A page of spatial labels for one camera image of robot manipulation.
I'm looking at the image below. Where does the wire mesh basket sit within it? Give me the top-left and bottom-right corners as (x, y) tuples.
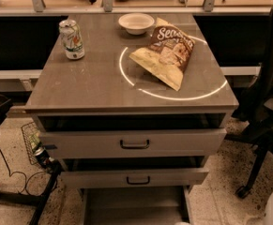
(21, 122), (44, 168)

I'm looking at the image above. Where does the grey top drawer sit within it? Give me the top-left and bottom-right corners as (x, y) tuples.
(40, 128), (226, 158)

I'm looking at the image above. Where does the grey drawer cabinet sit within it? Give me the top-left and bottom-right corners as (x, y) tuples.
(24, 13), (239, 225)

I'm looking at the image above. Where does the dark can in basket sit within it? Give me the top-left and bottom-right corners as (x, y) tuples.
(34, 147), (51, 169)

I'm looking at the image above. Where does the black office chair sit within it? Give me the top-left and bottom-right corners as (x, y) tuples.
(226, 7), (273, 199)

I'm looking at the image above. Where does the white ceramic bowl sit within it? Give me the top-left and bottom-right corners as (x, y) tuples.
(118, 13), (155, 35)

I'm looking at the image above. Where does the grey drawer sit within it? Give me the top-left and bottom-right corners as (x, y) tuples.
(79, 187), (194, 225)
(40, 128), (226, 158)
(61, 168), (208, 188)

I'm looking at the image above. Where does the grey middle drawer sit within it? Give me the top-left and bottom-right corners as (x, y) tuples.
(61, 168), (208, 188)

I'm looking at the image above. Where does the black stand left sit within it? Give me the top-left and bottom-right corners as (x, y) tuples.
(0, 95), (61, 225)

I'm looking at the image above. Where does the black cable on floor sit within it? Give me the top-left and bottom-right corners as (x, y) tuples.
(0, 127), (54, 196)

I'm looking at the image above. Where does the green white soda can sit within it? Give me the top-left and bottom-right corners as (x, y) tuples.
(59, 19), (84, 60)

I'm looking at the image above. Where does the brown yellow chip bag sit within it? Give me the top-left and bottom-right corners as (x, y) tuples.
(129, 18), (195, 91)

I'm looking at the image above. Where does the grey bottom drawer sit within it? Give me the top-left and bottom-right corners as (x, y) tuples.
(79, 187), (194, 225)

